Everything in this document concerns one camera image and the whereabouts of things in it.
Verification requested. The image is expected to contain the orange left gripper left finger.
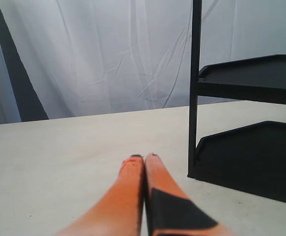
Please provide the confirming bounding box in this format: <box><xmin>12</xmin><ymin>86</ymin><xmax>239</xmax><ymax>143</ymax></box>
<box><xmin>57</xmin><ymin>155</ymin><xmax>144</xmax><ymax>236</ymax></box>

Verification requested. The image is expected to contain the white fabric backdrop curtain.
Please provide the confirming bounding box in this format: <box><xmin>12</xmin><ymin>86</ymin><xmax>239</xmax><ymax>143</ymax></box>
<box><xmin>0</xmin><ymin>0</ymin><xmax>286</xmax><ymax>126</ymax></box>

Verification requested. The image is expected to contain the black metal shelf rack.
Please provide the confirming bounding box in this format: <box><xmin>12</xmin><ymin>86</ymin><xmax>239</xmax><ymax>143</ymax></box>
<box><xmin>188</xmin><ymin>0</ymin><xmax>286</xmax><ymax>203</ymax></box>

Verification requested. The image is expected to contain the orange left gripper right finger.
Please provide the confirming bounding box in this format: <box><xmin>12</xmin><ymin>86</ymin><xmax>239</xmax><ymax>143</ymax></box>
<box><xmin>145</xmin><ymin>153</ymin><xmax>232</xmax><ymax>236</ymax></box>

